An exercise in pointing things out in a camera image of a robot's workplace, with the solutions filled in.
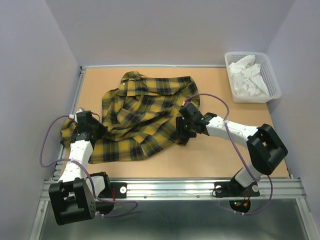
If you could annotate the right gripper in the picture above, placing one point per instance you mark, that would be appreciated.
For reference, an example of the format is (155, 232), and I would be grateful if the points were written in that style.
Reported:
(180, 130)

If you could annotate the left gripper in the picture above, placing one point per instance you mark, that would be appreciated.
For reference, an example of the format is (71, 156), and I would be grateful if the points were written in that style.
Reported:
(103, 129)

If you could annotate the yellow plaid long sleeve shirt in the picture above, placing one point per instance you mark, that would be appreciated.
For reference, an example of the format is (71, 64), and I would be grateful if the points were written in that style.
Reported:
(140, 117)

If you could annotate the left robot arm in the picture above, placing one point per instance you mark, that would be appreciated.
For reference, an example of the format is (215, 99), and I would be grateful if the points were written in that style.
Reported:
(73, 197)

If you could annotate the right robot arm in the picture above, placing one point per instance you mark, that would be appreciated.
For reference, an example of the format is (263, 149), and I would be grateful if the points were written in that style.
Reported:
(266, 149)

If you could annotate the white shirt in basket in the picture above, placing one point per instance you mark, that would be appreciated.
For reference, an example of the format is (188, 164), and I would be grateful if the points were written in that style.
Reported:
(246, 78)

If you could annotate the white plastic laundry basket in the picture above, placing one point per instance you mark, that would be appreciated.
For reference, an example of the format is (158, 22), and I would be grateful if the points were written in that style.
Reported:
(266, 72)

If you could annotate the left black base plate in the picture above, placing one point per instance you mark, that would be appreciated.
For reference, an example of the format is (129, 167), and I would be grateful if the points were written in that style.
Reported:
(116, 190)

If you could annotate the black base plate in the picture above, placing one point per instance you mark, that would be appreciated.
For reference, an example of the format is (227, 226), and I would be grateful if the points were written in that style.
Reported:
(232, 189)
(116, 190)

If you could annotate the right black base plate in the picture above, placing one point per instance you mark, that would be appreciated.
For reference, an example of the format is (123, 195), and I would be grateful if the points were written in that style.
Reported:
(232, 189)

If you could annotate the aluminium mounting rail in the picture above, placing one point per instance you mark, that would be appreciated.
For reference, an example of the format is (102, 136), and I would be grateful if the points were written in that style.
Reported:
(184, 189)

